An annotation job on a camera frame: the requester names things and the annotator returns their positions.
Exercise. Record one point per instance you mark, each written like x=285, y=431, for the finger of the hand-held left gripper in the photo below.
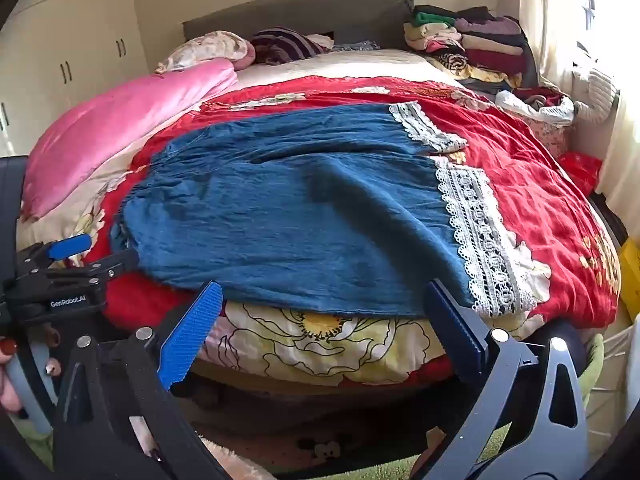
x=112, y=265
x=72, y=246

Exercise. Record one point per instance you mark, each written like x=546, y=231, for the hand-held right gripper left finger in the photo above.
x=192, y=332

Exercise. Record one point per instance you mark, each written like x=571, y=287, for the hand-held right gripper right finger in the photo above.
x=452, y=327

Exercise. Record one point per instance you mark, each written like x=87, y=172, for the blue pants with lace trim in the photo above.
x=300, y=210

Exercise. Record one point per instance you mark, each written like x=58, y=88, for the person's left hand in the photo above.
x=6, y=390

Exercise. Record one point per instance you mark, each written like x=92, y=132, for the pink quilt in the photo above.
x=115, y=120

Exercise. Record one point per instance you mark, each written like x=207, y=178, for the green fuzzy cloth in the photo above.
x=592, y=365

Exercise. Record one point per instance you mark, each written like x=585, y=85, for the white rack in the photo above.
x=620, y=360

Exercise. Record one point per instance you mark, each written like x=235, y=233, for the red floral bedspread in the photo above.
x=525, y=160

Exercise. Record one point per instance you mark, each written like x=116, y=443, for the white wardrobe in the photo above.
x=65, y=50

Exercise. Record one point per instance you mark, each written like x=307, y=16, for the red patterned cushion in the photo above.
x=580, y=170

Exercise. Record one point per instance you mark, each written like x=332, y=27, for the white crumpled garment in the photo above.
x=520, y=105

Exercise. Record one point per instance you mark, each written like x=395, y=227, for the floral pillow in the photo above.
x=210, y=47

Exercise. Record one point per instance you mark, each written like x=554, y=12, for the dark red crumpled garment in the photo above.
x=542, y=96

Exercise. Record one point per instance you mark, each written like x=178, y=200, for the cream curtain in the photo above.
x=625, y=135

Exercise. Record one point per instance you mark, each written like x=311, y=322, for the cream bed sheet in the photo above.
x=350, y=67

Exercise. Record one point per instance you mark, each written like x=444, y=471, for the striped purple garment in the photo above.
x=285, y=45

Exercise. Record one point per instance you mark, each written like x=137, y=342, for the pile of folded clothes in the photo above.
x=475, y=45

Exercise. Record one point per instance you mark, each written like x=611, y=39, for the grey headboard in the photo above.
x=300, y=15

